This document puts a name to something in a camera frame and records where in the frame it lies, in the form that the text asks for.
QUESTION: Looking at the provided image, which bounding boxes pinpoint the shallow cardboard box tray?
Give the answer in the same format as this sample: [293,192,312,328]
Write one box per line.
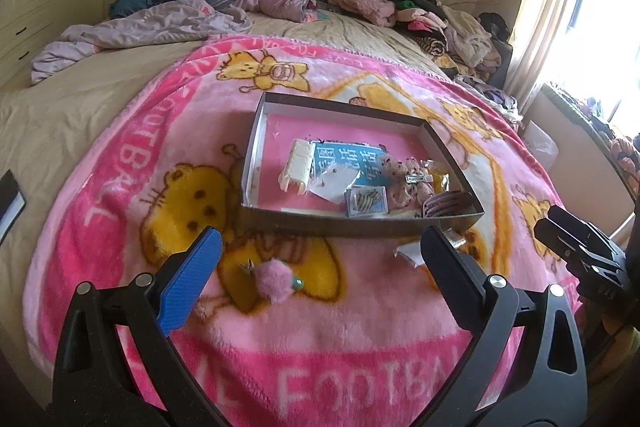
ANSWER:
[240,92,484,237]

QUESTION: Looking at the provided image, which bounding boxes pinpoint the window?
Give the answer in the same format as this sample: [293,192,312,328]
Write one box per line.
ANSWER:
[542,0,639,136]

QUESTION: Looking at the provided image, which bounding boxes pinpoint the black notebook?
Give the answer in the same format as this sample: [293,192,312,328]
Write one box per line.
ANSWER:
[0,170,26,243]

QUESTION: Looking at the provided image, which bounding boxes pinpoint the lilac crumpled sheet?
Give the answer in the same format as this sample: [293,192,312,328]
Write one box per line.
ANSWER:
[30,0,253,86]

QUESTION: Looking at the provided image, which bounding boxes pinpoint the white earring card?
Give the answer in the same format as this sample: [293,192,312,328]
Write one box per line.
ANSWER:
[308,164,360,204]

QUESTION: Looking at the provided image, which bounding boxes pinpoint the pink cartoon football blanket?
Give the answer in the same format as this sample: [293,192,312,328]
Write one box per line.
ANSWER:
[23,36,575,426]

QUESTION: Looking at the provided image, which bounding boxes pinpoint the pile of clothes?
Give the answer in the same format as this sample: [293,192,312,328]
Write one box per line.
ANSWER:
[395,0,513,87]

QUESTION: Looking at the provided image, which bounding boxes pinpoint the bobby pins packet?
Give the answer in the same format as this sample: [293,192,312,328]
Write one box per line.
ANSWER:
[345,186,388,218]

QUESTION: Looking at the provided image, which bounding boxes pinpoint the dark pink snap clips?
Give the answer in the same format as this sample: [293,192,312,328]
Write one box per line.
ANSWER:
[422,190,473,218]

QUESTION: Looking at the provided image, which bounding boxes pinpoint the pink pompom hair tie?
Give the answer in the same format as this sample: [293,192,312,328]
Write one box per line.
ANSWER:
[240,258,305,306]

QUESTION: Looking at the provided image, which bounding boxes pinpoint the beige bed sheet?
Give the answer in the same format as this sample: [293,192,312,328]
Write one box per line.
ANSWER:
[1,14,443,351]

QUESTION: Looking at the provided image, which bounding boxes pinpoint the pink folded garment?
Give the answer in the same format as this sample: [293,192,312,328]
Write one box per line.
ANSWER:
[328,0,396,27]

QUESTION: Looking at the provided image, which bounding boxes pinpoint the yellow hair ties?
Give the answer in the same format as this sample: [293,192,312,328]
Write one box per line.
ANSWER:
[418,158,452,197]

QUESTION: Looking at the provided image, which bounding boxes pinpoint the white plastic hair comb clip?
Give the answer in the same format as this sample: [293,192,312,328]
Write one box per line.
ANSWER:
[278,139,316,195]

